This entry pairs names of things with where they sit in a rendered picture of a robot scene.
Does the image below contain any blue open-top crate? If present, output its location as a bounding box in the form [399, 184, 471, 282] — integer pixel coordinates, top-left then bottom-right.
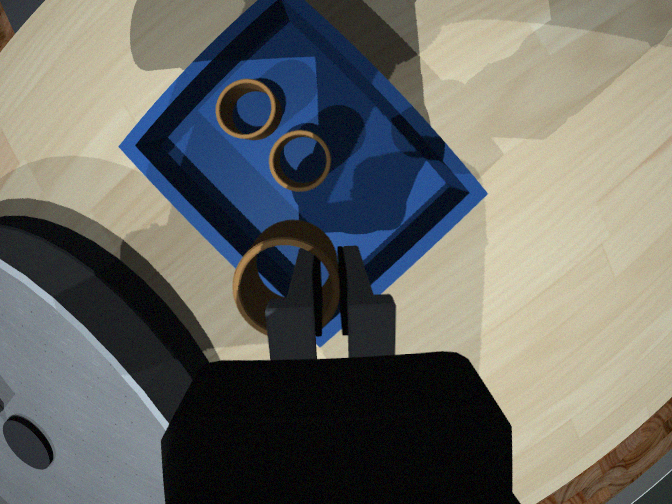
[118, 0, 488, 294]

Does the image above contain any grey round turntable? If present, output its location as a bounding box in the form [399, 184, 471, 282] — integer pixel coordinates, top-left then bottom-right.
[0, 216, 209, 504]

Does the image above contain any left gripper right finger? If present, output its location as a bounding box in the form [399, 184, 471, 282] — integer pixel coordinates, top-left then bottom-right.
[337, 246, 396, 358]

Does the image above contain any bronze bushing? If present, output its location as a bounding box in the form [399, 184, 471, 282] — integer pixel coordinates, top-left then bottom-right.
[269, 130, 331, 192]
[233, 220, 340, 335]
[216, 79, 282, 140]

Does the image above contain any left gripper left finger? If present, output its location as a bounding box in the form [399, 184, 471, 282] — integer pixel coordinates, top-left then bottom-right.
[265, 248, 322, 360]

